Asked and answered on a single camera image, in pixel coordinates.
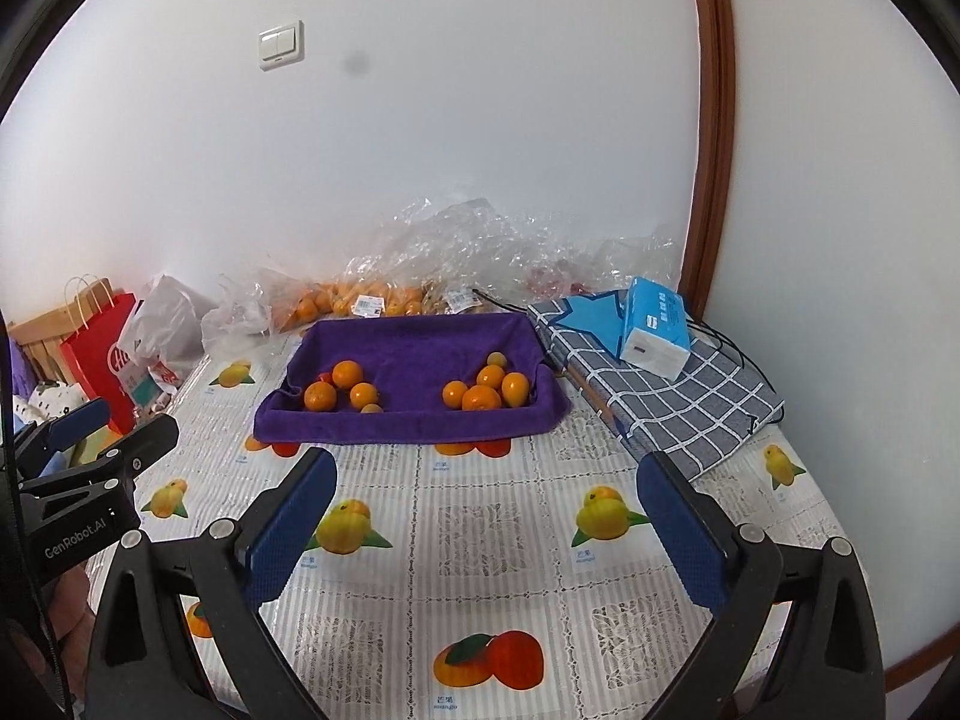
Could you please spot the fruit-print tablecloth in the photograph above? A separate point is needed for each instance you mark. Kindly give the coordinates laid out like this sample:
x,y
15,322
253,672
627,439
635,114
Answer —
x,y
487,525

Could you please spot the purple towel lined tray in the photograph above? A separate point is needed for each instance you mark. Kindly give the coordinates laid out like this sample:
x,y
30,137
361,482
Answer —
x,y
412,360

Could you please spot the clear bag of oranges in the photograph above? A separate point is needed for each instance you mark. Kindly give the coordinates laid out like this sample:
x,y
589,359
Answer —
x,y
337,300

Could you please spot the blue star-shaped card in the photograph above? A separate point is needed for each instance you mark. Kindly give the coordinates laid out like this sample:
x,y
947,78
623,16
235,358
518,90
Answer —
x,y
589,319

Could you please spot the brown wooden door frame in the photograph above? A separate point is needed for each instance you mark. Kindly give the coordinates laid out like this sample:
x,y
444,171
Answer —
x,y
712,90

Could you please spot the white plastic bag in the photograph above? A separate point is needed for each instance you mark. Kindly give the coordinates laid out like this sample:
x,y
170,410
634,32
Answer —
x,y
161,322

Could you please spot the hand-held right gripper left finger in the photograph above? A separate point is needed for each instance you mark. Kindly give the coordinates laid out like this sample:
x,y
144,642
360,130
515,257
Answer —
x,y
292,525

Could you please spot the blue tissue pack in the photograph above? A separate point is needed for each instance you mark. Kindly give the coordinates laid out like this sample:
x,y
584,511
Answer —
x,y
652,330

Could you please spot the round orange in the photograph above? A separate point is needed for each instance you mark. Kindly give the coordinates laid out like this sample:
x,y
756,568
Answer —
x,y
320,396
481,398
455,393
364,394
347,373
490,375

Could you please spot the small clear plastic bag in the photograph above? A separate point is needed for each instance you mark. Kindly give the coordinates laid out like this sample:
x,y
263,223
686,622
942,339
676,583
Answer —
x,y
236,315

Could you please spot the grey checked fabric bag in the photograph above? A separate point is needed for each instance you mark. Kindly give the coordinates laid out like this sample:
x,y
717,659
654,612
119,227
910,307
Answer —
x,y
675,405

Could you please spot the brown paper bag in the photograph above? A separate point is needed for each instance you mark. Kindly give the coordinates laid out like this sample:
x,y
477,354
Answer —
x,y
37,345

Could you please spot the crumpled clear plastic bag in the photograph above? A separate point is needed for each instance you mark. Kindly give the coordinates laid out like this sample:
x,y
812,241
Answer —
x,y
465,240

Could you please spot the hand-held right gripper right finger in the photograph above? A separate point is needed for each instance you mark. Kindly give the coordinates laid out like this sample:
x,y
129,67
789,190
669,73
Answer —
x,y
679,525

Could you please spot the white dotted cloth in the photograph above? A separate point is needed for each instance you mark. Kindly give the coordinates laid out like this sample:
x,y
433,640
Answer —
x,y
49,399

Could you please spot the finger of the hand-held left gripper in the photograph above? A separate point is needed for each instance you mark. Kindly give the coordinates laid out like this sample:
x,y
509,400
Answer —
x,y
150,439
79,420

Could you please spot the person's left hand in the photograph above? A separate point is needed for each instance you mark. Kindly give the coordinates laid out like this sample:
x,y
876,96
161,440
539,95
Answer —
x,y
71,615

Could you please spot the clear bag of red fruit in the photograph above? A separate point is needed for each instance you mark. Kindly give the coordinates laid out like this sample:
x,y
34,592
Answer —
x,y
555,279

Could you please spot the white light switch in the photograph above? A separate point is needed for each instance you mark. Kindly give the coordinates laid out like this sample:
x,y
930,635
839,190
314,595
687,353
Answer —
x,y
281,45

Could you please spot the red paper bag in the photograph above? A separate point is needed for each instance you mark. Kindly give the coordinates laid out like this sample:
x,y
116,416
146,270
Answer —
x,y
94,367

